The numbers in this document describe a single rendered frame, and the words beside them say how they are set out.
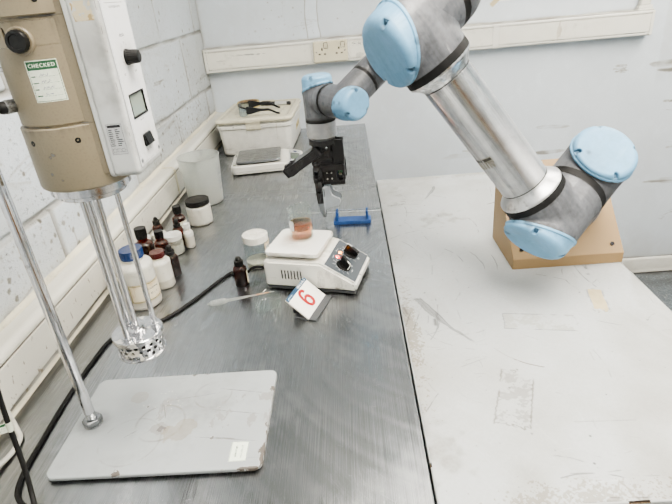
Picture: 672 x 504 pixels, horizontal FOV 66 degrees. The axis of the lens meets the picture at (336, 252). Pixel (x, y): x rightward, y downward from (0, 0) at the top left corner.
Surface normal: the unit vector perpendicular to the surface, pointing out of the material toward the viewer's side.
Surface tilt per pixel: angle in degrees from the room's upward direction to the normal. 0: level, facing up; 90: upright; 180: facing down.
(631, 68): 90
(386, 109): 90
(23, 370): 90
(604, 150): 40
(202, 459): 0
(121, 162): 90
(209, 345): 0
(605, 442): 0
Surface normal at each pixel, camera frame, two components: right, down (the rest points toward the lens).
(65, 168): 0.12, 0.44
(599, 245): -0.06, -0.31
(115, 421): -0.08, -0.89
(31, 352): 1.00, -0.07
